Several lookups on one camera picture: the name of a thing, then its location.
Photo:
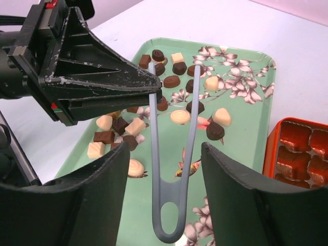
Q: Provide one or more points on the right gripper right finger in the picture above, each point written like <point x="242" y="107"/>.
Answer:
<point x="248" y="208"/>

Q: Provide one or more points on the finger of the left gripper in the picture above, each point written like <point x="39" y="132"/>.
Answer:
<point x="84" y="110"/>

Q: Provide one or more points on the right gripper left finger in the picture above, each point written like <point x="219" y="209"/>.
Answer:
<point x="80" y="208"/>

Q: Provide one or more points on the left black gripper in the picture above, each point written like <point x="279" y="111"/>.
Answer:
<point x="56" y="56"/>

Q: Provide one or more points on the grey plastic tweezers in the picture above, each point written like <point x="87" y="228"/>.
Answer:
<point x="175" y="192"/>

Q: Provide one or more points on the orange chocolate box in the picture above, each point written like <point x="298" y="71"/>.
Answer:
<point x="296" y="153"/>

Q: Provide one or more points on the green floral tray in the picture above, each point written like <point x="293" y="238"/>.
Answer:
<point x="241" y="81"/>

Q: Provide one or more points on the brown square chocolate low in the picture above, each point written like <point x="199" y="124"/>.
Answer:
<point x="106" y="137"/>

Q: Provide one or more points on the white square chocolate low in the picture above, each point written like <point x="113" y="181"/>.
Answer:
<point x="96" y="150"/>

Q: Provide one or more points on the white swirl oval chocolate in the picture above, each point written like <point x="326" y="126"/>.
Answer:
<point x="136" y="169"/>

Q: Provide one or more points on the dark heart chocolate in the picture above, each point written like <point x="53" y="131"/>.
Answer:
<point x="215" y="131"/>

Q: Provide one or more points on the white heart chocolate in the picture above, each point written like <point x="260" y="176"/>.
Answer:
<point x="222" y="117"/>

